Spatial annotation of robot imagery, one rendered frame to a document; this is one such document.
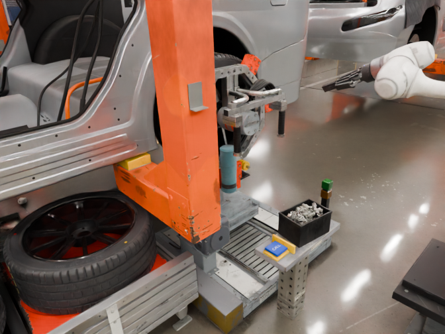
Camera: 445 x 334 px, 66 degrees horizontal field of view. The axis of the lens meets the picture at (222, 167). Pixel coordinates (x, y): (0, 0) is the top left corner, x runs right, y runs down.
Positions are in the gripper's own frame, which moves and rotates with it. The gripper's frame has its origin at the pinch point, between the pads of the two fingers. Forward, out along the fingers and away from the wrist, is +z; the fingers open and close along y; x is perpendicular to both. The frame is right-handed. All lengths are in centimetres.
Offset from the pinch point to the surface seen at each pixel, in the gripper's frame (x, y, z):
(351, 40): -57, 223, 95
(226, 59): 32, 7, 50
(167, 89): 45, -58, 18
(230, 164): -9, -32, 52
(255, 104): 9.3, -11.5, 33.0
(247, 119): 4.0, -14.1, 40.8
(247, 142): -15, -4, 64
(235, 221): -53, -33, 87
